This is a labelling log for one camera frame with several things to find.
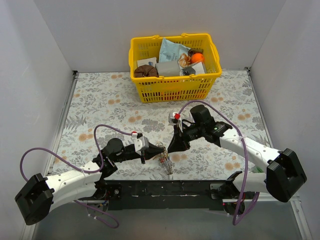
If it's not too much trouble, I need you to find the white box in basket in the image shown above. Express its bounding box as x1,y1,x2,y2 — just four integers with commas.
137,57,157,67

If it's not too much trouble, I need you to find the floral patterned table mat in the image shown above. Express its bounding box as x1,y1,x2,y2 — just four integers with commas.
50,70,270,180

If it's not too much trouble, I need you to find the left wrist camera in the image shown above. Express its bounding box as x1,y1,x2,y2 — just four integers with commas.
133,134,149,155

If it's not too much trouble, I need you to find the white packet with black item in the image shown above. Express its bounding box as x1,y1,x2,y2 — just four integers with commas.
179,61,207,76

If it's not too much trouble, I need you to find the orange fruit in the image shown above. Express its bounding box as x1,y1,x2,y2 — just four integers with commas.
191,53,205,64

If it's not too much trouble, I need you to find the yellow plastic basket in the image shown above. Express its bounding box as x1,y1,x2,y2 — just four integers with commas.
128,33,222,103

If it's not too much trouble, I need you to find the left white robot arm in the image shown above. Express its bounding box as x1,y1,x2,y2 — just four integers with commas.
14,136,164,226

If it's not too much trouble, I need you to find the green blue box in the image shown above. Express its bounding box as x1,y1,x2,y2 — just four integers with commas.
250,166,264,174

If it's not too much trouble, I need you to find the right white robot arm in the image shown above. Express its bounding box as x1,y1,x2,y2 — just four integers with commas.
167,104,307,203

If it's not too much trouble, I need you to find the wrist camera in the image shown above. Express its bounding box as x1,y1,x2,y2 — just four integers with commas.
133,134,149,155
168,112,183,131

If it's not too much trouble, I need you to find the grey box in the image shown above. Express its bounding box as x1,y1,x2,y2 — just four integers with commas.
155,61,181,77

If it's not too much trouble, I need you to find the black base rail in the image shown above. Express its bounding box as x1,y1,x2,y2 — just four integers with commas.
80,180,239,211

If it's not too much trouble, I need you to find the clear wrapped pastry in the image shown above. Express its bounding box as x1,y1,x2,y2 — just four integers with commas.
178,53,192,68

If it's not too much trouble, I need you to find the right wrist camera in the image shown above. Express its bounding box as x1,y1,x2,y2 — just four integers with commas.
168,112,183,131

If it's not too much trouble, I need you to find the light blue snack bag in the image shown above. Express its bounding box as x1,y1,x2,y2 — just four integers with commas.
158,38,190,63

